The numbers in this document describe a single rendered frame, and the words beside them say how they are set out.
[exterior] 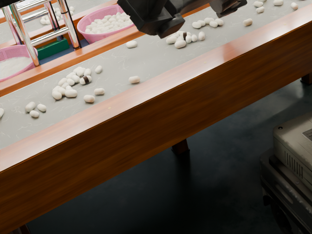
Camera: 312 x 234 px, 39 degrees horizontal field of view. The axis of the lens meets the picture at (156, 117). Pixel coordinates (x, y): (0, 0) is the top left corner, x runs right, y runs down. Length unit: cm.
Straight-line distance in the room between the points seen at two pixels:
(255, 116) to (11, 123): 136
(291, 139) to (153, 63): 49
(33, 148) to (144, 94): 33
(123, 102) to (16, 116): 34
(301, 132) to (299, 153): 10
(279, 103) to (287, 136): 97
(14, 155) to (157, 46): 62
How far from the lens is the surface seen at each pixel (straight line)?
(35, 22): 203
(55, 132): 119
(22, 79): 151
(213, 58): 132
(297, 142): 143
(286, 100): 244
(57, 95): 136
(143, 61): 144
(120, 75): 139
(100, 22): 180
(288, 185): 149
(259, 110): 238
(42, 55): 182
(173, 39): 149
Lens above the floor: 140
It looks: 35 degrees down
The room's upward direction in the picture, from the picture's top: 14 degrees counter-clockwise
